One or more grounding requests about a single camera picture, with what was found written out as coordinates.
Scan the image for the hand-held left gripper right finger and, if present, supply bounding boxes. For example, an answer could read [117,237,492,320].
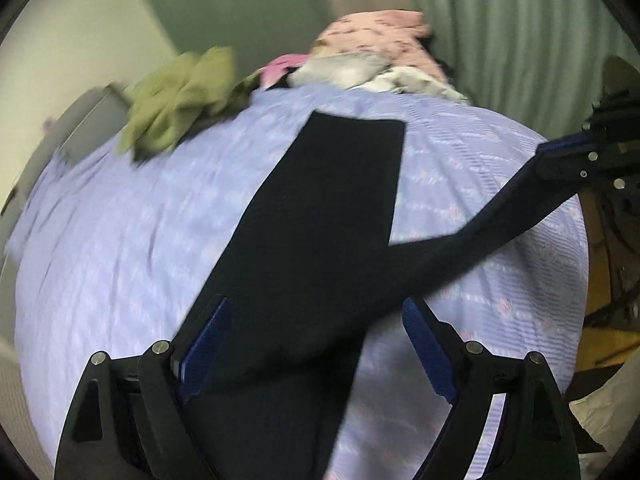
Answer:
[402,297,583,480]

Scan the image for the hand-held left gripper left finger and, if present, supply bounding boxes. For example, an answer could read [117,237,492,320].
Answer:
[55,296,233,480]

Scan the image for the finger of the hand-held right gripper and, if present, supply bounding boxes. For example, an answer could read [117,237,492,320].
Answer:
[537,130,640,191]
[582,89,640,133]

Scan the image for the black pants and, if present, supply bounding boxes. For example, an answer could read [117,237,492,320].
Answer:
[175,110,551,480]

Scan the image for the purple floral bed sheet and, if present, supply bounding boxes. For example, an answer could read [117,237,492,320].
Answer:
[5,82,593,480]

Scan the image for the green curtain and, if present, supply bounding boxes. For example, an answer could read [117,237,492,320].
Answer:
[405,0,636,133]

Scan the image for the pink floral cloth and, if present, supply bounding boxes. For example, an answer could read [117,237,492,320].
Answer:
[312,10,448,83]

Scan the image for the olive green cloth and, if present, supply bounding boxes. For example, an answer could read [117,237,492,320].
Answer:
[117,46,261,161]

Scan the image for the white grey cloth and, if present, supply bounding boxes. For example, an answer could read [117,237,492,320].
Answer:
[287,55,471,105]

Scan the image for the small bright pink cloth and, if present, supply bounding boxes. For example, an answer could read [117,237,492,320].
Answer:
[260,54,307,88]

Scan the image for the grey bed frame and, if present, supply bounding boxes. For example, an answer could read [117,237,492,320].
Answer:
[47,84,135,163]

